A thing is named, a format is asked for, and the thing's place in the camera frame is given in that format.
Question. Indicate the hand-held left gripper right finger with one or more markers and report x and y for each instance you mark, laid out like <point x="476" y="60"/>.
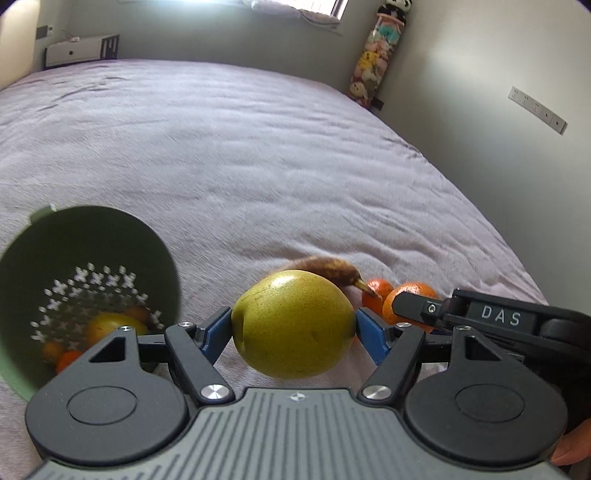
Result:
<point x="371" y="334"/>

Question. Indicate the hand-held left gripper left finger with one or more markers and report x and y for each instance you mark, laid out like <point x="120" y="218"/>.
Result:
<point x="217" y="334"/>

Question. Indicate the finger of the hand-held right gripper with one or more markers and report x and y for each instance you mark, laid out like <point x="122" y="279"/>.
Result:
<point x="415" y="304"/>

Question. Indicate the yellow green pear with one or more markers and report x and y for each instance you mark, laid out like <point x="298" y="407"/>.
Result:
<point x="291" y="323"/>

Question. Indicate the brown spotted banana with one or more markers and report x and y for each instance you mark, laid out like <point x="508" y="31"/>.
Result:
<point x="332" y="270"/>

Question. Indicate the large yellow orange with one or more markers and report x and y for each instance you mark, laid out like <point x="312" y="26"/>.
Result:
<point x="111" y="325"/>

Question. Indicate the green colander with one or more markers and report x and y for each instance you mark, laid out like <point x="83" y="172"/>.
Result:
<point x="92" y="240"/>

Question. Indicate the person's right hand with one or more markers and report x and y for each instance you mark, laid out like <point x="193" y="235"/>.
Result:
<point x="575" y="445"/>

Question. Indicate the purple bed blanket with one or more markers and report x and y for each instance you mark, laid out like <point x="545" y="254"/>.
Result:
<point x="254" y="161"/>

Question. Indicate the small black box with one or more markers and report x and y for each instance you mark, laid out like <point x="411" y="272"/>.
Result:
<point x="377" y="105"/>

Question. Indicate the clear tube of plush toys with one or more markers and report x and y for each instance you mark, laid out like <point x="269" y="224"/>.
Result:
<point x="374" y="60"/>

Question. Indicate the panda plush toy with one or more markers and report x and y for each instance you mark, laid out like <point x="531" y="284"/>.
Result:
<point x="397" y="5"/>

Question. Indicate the bright window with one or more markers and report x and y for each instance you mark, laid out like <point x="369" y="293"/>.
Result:
<point x="340" y="5"/>

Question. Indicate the white bedside device box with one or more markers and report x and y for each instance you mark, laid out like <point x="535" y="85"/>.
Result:
<point x="74" y="53"/>

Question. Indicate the cream padded headboard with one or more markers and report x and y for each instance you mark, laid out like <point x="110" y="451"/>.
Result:
<point x="14" y="46"/>

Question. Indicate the white wall socket row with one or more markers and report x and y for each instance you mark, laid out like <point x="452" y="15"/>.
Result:
<point x="535" y="108"/>

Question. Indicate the wall switch panel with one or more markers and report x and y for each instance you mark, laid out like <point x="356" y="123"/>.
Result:
<point x="44" y="32"/>

